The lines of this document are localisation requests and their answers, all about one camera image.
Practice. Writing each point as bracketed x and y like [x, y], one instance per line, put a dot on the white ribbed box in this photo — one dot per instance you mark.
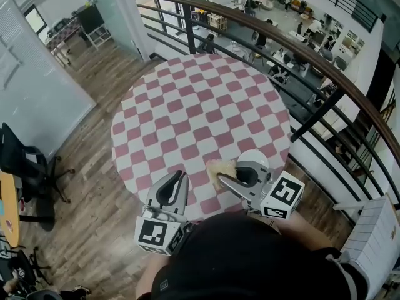
[373, 230]

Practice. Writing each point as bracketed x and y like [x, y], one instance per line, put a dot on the white frame chair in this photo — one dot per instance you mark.
[98, 34]

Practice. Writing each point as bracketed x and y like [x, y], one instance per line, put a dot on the person's left forearm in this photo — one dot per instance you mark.
[148, 277]

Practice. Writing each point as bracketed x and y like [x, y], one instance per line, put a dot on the person's right forearm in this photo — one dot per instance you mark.
[307, 230]

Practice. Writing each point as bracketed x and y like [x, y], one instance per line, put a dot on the red white checkered tablecloth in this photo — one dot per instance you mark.
[193, 114]

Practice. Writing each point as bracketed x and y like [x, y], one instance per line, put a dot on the black railing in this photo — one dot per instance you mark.
[340, 2]

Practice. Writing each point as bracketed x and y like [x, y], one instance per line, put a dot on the black swivel chair base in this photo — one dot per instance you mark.
[25, 267]

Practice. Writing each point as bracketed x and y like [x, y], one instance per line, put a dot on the black office chair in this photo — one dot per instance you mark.
[29, 170]

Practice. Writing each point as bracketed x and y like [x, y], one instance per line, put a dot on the white plate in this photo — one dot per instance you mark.
[253, 155]

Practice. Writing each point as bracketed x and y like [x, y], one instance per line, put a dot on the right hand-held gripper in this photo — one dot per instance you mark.
[282, 195]

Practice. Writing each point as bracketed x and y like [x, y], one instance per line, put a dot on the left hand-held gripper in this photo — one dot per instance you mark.
[154, 234]

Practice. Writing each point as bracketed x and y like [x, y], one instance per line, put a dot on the wooden crate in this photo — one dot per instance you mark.
[217, 21]

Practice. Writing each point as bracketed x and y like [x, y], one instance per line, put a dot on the checkered covered side table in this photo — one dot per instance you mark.
[61, 36]

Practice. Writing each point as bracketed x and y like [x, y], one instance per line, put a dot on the dark wooden railing with bars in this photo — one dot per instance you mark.
[312, 61]

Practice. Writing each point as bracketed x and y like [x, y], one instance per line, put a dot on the orange round table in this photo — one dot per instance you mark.
[7, 211]

